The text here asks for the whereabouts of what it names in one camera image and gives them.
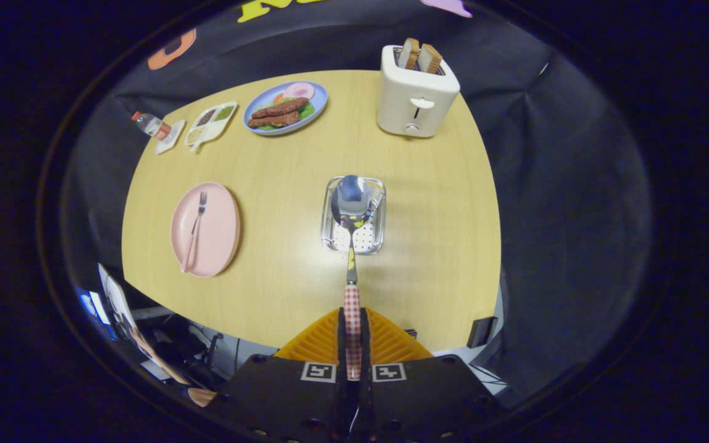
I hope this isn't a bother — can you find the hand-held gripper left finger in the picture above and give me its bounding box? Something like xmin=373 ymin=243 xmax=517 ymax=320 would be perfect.
xmin=214 ymin=308 xmax=348 ymax=441

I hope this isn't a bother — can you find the white divided tray with beans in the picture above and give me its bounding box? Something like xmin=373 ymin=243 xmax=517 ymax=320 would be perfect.
xmin=183 ymin=101 xmax=238 ymax=153

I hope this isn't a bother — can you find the brown meat strip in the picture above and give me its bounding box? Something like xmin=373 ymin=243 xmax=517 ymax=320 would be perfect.
xmin=247 ymin=111 xmax=300 ymax=129
xmin=251 ymin=97 xmax=310 ymax=119

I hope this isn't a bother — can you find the white toaster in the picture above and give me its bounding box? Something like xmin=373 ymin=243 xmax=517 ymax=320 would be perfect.
xmin=377 ymin=44 xmax=461 ymax=138

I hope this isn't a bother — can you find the clear water bottle red label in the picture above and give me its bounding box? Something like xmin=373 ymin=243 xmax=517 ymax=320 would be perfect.
xmin=131 ymin=111 xmax=172 ymax=141

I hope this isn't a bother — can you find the metal perforated basket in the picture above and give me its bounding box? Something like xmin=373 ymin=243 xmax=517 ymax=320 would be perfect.
xmin=321 ymin=176 xmax=387 ymax=255

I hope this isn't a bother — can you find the white square coaster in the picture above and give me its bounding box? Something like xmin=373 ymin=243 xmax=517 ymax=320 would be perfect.
xmin=154 ymin=119 xmax=186 ymax=155

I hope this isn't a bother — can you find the fork with red checked handle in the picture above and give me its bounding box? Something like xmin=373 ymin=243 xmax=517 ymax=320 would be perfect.
xmin=180 ymin=191 xmax=208 ymax=273

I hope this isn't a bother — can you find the white board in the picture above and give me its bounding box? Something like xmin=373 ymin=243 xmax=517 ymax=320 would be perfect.
xmin=97 ymin=263 xmax=146 ymax=345

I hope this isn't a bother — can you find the blue lit screen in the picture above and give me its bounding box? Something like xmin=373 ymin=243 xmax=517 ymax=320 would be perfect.
xmin=76 ymin=288 xmax=106 ymax=327

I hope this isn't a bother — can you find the spoon with red checked handle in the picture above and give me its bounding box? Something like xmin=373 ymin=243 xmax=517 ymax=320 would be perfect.
xmin=330 ymin=175 xmax=372 ymax=382

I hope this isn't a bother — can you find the blue plate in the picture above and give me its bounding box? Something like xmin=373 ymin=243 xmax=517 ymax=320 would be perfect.
xmin=243 ymin=81 xmax=329 ymax=136

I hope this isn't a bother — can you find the green lettuce leaf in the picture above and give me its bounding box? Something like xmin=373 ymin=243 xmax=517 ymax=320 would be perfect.
xmin=259 ymin=97 xmax=316 ymax=131

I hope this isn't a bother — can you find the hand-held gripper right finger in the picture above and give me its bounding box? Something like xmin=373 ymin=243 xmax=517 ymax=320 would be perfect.
xmin=359 ymin=308 xmax=508 ymax=441

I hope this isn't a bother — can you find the toast slice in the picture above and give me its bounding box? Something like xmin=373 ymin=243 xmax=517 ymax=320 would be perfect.
xmin=398 ymin=38 xmax=421 ymax=70
xmin=418 ymin=43 xmax=443 ymax=74

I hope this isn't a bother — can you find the pink plate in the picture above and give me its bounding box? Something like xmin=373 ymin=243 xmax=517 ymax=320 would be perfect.
xmin=170 ymin=182 xmax=242 ymax=279

